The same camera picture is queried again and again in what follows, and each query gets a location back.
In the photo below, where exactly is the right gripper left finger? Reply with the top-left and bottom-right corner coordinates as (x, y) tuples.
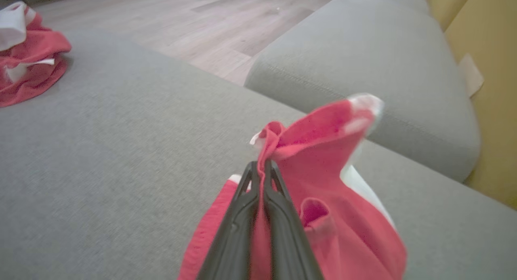
(196, 161), (260, 280)

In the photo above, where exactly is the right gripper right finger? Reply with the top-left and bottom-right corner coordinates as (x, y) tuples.
(263, 159), (324, 280)

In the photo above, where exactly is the red white basketball jersey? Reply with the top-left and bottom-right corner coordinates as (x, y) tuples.
(0, 1), (72, 108)
(177, 93), (408, 280)

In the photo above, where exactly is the grey sofa seat cushion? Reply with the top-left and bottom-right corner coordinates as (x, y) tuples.
(244, 0), (482, 183)

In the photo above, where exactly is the large yellow sofa back cushion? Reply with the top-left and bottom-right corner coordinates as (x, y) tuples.
(444, 0), (517, 211)

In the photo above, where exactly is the cream fabric sofa tag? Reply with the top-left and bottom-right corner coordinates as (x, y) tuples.
(456, 53), (485, 99)

